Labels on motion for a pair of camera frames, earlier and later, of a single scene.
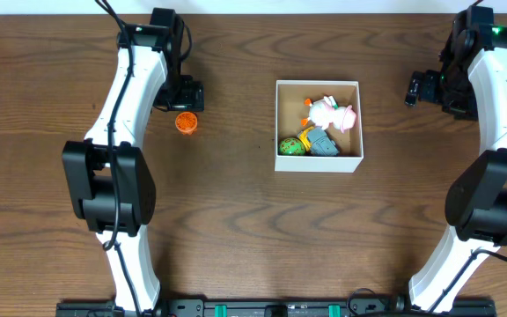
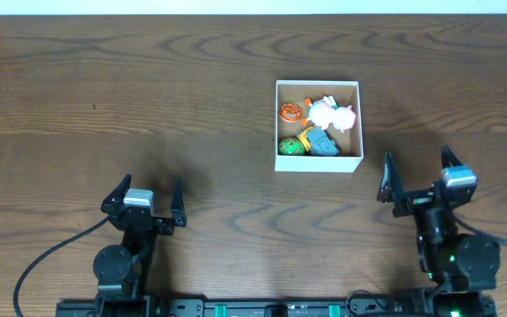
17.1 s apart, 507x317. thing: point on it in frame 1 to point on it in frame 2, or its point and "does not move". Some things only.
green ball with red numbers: x=291 y=146 does not move
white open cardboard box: x=290 y=112 does not move
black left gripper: x=187 y=98 to x=146 y=221
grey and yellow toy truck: x=317 y=142 does not move
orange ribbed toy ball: x=187 y=123 to x=290 y=112
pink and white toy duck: x=325 y=111 does not move
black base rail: x=268 y=307 does not move
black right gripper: x=466 y=110 to x=393 y=189
